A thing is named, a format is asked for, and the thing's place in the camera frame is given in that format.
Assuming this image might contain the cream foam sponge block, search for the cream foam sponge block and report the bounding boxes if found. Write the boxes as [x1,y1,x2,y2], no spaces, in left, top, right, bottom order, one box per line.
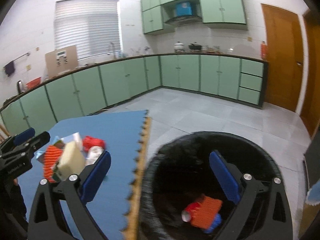
[56,141,86,181]

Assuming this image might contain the blue plastic bag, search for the blue plastic bag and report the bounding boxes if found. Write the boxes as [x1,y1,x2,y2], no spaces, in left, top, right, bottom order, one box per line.
[204,213,222,233]

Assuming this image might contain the orange foam net sleeve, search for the orange foam net sleeve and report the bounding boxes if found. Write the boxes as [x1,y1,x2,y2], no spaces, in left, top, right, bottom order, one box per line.
[191,196,223,230]

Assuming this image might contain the red gold paper cup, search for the red gold paper cup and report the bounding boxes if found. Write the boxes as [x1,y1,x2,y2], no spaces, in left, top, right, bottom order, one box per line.
[181,202,202,222]

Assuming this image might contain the black trash bin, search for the black trash bin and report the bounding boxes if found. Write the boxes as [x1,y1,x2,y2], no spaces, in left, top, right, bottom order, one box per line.
[138,131,283,239]

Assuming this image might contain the kitchen faucet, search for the kitchen faucet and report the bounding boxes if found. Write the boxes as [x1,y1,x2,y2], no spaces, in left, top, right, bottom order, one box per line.
[107,42,116,60]

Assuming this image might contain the green lower kitchen cabinets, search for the green lower kitchen cabinets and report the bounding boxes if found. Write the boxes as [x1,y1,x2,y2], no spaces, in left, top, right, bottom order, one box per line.
[1,53,268,135]

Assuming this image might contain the green kitchen cabinets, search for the green kitchen cabinets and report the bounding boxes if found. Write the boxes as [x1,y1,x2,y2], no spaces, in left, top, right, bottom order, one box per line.
[140,0,248,35]
[1,53,268,135]

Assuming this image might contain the green upper kitchen cabinets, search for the green upper kitchen cabinets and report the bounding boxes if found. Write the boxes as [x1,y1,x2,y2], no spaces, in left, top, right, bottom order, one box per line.
[140,0,248,35]

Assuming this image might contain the printed snack wrapper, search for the printed snack wrapper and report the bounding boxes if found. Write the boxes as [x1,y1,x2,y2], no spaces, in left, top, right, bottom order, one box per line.
[53,140,65,150]

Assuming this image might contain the white crumpled tissue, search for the white crumpled tissue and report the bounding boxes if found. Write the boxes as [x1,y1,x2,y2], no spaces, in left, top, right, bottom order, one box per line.
[86,146,104,166]

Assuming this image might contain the light blue wrapper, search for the light blue wrapper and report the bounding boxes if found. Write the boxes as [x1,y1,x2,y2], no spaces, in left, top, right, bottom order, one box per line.
[35,132,83,163]

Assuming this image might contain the blue white cloth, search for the blue white cloth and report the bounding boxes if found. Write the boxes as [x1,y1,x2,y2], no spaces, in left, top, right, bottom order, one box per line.
[306,181,320,206]

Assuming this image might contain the red plastic bag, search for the red plastic bag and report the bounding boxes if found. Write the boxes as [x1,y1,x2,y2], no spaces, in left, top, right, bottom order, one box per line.
[82,136,106,153]

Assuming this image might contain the red basin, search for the red basin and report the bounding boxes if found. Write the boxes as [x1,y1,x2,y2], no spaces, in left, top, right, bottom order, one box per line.
[26,77,41,90]

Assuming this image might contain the blue foam table mat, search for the blue foam table mat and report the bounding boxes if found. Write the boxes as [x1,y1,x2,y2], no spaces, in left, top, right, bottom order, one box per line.
[19,111,146,239]

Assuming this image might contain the cardboard panel on counter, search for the cardboard panel on counter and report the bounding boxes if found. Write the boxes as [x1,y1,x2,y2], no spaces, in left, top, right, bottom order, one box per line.
[45,46,78,79]

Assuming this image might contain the brown wooden door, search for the brown wooden door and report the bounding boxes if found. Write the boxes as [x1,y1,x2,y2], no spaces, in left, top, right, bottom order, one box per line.
[261,4,303,112]
[300,11,319,138]

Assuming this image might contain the window blind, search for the window blind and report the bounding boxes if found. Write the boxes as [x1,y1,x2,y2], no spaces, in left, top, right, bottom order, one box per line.
[54,0,121,59]

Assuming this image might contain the white cooking pot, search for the white cooking pot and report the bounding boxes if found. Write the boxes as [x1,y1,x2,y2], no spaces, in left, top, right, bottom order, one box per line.
[174,41,185,53]

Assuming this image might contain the black wok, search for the black wok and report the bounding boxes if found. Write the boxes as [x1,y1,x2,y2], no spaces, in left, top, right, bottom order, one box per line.
[188,42,202,52]

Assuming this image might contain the range hood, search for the range hood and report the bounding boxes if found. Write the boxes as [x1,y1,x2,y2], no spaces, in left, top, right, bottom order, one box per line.
[165,15,202,27]

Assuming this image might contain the blue box above hood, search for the blue box above hood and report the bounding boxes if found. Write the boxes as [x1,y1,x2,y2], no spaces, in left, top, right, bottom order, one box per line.
[175,2,193,17]

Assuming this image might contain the dark towel on rail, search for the dark towel on rail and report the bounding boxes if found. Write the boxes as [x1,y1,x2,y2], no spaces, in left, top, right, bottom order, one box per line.
[4,61,15,77]

